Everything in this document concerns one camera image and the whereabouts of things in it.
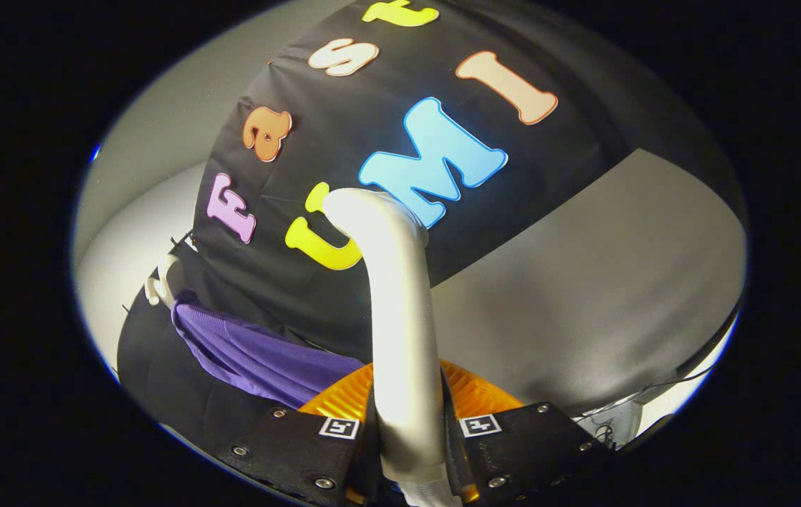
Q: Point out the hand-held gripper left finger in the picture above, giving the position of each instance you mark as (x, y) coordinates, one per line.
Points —
(300, 451)

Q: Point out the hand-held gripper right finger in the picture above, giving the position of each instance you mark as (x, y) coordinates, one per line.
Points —
(520, 451)

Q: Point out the white garment steamer head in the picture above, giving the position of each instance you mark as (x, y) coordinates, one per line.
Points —
(400, 338)

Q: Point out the white clothes hanger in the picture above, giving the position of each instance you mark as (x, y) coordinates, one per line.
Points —
(161, 282)

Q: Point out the grey drawer cabinet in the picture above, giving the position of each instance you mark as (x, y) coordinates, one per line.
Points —
(583, 282)

